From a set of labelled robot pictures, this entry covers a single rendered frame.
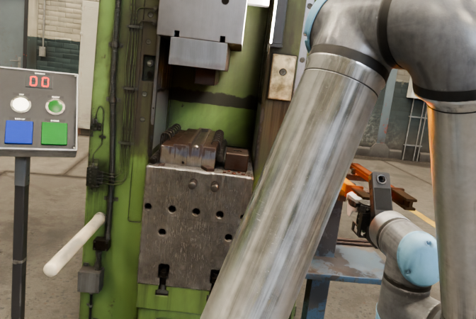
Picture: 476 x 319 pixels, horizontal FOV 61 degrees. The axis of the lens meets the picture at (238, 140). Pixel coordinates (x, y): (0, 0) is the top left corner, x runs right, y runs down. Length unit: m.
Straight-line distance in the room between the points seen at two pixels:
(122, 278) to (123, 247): 0.14
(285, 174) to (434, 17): 0.25
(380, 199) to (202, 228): 0.71
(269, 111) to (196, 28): 0.43
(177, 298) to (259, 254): 1.11
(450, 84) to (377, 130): 7.67
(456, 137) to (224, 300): 0.36
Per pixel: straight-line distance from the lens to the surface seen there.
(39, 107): 1.46
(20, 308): 1.78
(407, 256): 0.83
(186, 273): 1.57
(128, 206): 1.73
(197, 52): 1.45
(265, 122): 1.60
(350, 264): 1.38
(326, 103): 0.54
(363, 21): 0.56
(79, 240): 1.54
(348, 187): 1.16
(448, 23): 0.52
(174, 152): 1.49
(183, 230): 1.50
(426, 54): 0.52
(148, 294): 1.64
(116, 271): 1.85
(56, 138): 1.42
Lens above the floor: 1.26
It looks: 9 degrees down
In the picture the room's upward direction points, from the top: 7 degrees clockwise
